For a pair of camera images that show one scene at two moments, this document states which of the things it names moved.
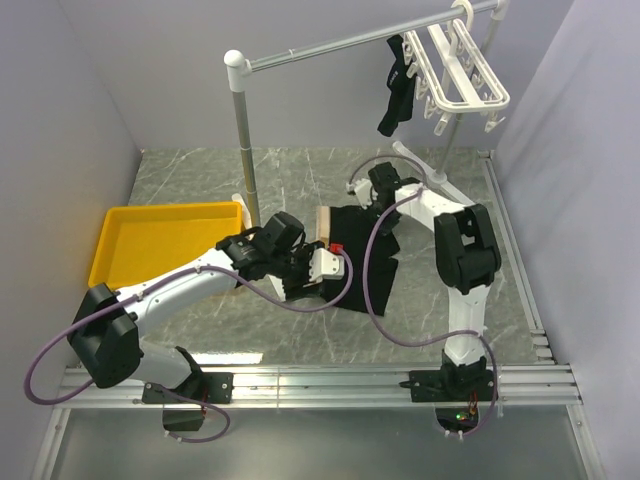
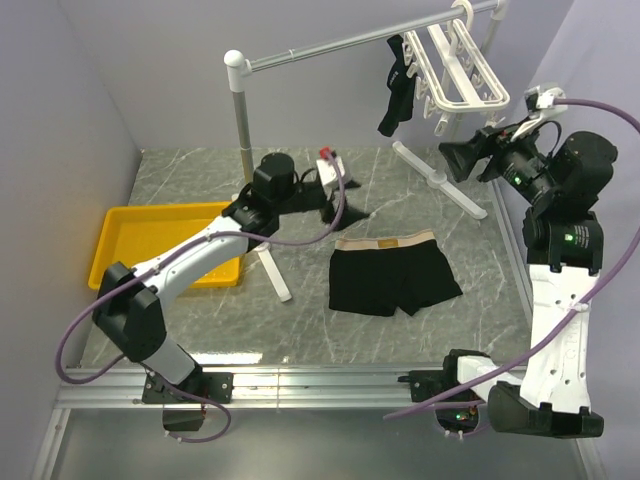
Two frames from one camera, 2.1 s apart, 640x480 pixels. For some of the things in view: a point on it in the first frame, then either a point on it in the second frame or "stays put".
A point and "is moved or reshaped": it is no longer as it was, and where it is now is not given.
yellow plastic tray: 135,240 stays put
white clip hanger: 452,74 stays put
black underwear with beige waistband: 350,226 is moved or reshaped
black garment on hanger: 402,91 stays put
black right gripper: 389,228 to 489,140
